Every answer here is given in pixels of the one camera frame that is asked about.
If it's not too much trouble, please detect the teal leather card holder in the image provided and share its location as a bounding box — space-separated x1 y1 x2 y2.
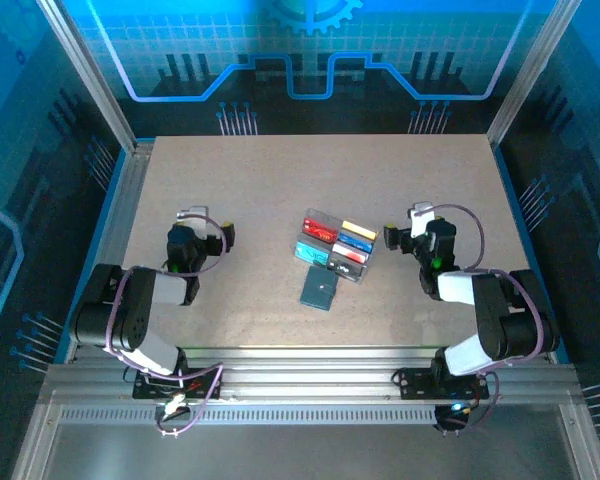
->
299 264 340 314

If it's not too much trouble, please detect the aluminium frame rail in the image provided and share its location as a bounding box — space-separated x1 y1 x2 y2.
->
37 344 586 407

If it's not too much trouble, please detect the white cable connector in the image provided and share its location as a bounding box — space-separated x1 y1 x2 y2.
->
162 392 191 416

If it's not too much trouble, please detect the red VIP card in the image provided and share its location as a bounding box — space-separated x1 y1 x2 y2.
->
303 218 340 242

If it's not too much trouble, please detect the blue table side trim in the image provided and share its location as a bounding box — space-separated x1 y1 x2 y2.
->
53 147 131 364
492 143 572 365

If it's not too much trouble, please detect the aluminium table side rail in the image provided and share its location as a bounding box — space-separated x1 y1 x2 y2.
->
64 139 155 362

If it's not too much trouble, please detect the black card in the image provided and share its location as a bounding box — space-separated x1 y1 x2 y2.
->
328 257 366 279

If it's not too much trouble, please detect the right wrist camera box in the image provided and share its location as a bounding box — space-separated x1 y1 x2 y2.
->
408 201 436 239

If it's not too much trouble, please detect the white and red card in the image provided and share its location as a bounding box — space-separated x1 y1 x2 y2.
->
332 242 370 265

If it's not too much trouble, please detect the clear plastic card tray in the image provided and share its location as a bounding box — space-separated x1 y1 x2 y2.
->
293 207 380 286

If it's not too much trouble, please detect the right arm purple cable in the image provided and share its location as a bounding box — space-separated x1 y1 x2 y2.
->
416 203 546 436

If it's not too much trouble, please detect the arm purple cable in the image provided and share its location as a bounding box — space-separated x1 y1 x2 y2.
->
416 203 546 436
104 213 229 437

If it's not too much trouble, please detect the blue card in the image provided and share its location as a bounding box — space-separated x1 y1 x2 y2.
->
337 231 374 253

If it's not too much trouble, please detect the aluminium frame post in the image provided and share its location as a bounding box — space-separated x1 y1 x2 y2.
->
487 0 584 146
33 0 140 153

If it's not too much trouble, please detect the grey metal panel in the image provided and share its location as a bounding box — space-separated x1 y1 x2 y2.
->
44 424 579 480

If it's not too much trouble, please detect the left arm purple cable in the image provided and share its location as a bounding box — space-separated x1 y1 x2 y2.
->
104 213 229 437

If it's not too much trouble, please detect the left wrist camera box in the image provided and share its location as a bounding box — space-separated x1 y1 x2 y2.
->
176 205 211 239

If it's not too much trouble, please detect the aluminium frame leg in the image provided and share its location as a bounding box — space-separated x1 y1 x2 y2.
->
558 402 600 480
10 402 64 480

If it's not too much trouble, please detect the slotted grey cable duct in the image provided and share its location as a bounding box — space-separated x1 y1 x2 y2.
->
57 405 566 427

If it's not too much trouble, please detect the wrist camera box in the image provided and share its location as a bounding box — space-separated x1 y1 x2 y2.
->
176 205 211 239
408 201 436 239

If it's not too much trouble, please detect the teal card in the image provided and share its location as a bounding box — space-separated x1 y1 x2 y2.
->
294 239 330 265

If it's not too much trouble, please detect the black cable connector hub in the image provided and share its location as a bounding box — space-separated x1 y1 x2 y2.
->
432 401 476 437

